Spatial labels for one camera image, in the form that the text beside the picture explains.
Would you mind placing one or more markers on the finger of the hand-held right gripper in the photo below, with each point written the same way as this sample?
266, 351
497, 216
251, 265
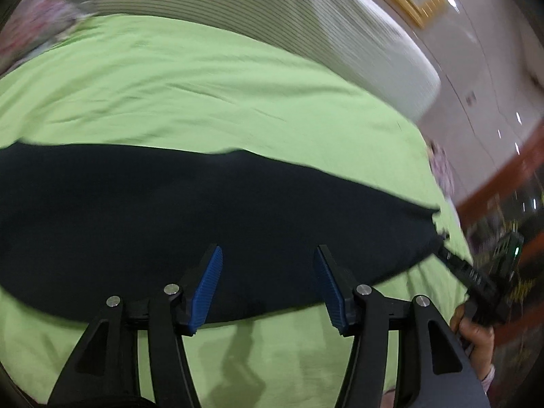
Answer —
461, 265

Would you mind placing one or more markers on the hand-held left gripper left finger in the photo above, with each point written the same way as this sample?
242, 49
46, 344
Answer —
207, 285

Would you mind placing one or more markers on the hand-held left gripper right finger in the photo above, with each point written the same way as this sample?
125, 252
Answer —
330, 285

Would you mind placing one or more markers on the black pants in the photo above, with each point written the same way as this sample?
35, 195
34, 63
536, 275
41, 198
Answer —
178, 221

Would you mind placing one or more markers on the person's right hand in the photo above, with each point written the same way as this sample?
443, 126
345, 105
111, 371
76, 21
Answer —
474, 338

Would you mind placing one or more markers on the floral bedding edge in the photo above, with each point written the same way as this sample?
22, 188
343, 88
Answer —
442, 170

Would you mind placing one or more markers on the green bed sheet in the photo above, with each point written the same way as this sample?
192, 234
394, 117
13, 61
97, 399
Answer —
204, 89

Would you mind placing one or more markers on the floral pillow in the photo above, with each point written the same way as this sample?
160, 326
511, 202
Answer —
36, 12

